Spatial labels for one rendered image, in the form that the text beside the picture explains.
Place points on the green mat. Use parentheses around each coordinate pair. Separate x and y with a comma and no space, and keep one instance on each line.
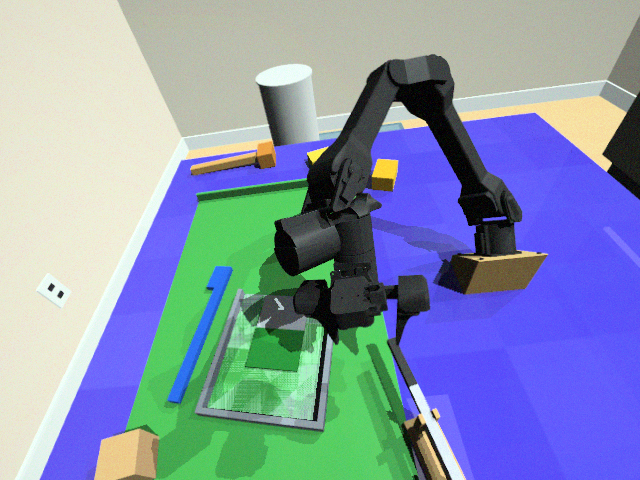
(364,436)

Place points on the orange wooden mallet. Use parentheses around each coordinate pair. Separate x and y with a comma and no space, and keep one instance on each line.
(265,155)

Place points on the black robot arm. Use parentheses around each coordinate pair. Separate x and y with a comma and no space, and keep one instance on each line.
(425,87)

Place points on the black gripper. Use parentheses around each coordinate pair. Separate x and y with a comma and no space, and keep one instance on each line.
(313,296)

